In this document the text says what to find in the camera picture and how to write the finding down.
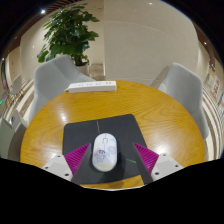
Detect white cartoon-print computer mouse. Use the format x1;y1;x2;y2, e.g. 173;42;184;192
91;132;119;173

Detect large green potted plant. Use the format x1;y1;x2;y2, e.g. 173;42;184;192
36;3;100;76

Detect white chair wooden legs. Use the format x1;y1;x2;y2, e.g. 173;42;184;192
9;73;24;96

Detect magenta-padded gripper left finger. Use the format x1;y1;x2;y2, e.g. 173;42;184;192
41;142;92;186

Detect grey-green sofa chair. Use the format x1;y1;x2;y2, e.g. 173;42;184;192
0;109;29;159

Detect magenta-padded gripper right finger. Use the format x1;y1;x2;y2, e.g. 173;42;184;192
131;142;184;186

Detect black mouse pad green lines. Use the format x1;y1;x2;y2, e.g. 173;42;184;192
62;113;154;186

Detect white power strip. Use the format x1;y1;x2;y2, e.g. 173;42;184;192
67;80;118;94

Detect grey upholstered armchair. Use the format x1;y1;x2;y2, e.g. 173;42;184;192
149;62;210;141
28;54;94;124

